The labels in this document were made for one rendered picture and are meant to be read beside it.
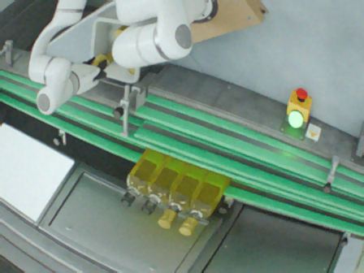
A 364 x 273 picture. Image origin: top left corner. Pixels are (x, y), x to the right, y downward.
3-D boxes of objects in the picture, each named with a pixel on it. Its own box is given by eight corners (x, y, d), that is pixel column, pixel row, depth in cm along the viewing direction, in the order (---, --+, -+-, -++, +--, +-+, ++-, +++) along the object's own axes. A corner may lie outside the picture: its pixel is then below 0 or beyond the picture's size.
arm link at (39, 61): (89, 9, 129) (68, 85, 134) (55, 8, 133) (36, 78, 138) (74, 10, 121) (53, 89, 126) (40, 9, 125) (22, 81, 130)
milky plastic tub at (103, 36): (103, 57, 176) (89, 72, 170) (108, 5, 160) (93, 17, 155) (151, 69, 171) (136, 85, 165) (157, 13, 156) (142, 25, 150)
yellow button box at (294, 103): (290, 106, 158) (284, 121, 153) (293, 86, 152) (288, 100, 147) (309, 114, 156) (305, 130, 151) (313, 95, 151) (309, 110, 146)
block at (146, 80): (145, 96, 170) (132, 110, 166) (146, 70, 164) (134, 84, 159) (156, 99, 169) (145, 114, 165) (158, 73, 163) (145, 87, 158)
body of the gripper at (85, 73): (53, 93, 144) (72, 79, 154) (79, 102, 142) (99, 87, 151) (55, 69, 141) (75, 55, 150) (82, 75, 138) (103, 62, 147)
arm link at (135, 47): (136, 15, 129) (100, 46, 118) (181, 3, 121) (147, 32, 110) (151, 43, 133) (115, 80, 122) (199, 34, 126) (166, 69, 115)
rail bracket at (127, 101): (132, 115, 167) (111, 144, 158) (136, 68, 155) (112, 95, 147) (142, 119, 166) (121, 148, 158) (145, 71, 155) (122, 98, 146)
